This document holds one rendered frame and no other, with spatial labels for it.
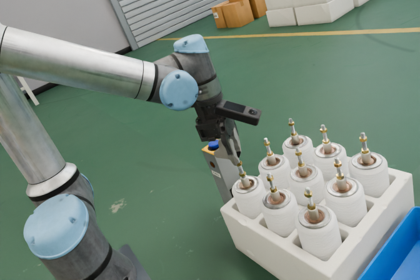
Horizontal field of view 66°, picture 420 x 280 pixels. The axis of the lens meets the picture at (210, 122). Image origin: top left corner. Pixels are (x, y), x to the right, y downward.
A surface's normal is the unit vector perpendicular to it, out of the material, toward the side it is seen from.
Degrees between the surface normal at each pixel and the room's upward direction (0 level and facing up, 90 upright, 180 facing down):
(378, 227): 90
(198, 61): 90
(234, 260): 0
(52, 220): 7
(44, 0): 90
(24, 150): 90
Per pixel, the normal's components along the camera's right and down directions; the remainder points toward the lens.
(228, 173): 0.59, 0.17
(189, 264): -0.33, -0.85
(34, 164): 0.36, 0.30
